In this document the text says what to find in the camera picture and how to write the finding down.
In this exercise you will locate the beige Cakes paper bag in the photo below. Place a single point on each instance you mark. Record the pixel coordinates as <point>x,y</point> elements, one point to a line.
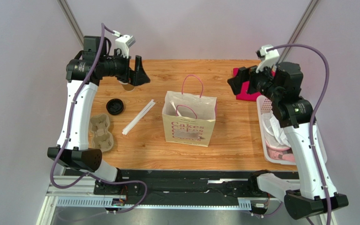
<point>198,117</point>

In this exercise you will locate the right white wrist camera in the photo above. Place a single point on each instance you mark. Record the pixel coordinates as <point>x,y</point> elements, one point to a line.
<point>268,58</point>

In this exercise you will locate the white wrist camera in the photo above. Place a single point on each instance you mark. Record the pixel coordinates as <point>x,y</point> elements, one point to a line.
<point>123,44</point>
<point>268,58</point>

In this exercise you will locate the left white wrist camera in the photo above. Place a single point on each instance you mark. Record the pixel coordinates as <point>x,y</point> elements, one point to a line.
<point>123,44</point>

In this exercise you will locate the stack of black lids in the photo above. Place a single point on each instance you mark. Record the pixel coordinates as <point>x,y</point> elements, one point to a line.
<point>115,106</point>

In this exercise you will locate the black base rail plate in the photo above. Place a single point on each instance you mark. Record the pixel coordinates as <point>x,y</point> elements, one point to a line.
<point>184,188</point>

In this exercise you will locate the cardboard cup carrier tray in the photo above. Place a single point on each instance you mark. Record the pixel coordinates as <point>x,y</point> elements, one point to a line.
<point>101,137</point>

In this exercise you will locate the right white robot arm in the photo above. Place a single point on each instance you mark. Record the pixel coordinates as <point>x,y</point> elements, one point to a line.
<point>315,194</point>

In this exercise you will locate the white and pink clothes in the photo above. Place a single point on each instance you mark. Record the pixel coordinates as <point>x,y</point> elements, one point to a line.
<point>277,144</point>

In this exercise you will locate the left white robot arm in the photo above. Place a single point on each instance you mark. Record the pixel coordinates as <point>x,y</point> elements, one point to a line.
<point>84,73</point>

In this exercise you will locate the white plastic laundry basket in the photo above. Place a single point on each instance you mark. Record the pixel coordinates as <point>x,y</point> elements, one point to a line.
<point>299,138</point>

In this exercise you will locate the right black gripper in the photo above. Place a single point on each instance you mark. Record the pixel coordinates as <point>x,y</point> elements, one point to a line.
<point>247,79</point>

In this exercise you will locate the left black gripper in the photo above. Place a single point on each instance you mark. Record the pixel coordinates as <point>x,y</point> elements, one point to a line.
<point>136,77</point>

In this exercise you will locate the folded red t-shirt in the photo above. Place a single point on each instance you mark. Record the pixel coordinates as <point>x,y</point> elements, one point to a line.
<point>252,97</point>

